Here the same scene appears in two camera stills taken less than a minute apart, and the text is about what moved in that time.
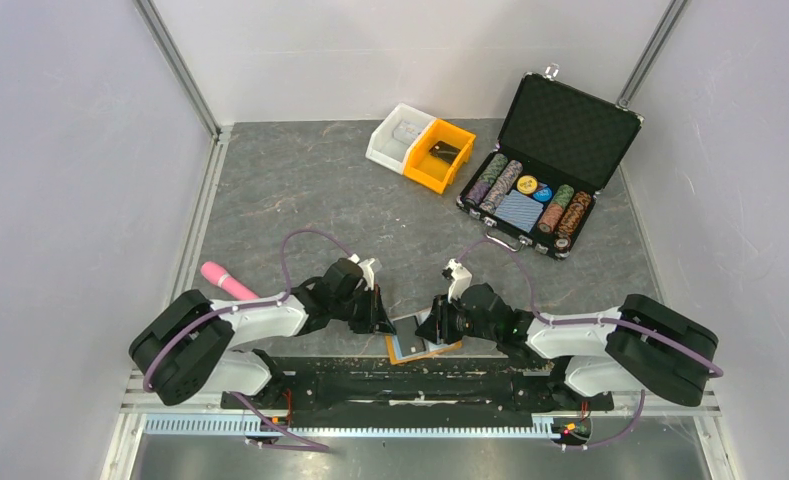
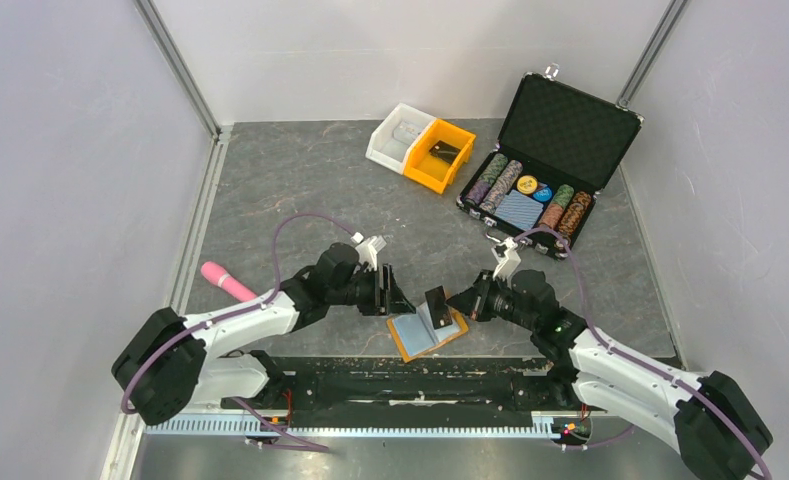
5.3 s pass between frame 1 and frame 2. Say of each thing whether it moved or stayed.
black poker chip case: stayed
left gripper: moved
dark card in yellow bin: stayed
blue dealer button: stayed
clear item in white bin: stayed
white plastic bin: stayed
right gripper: moved
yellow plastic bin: stayed
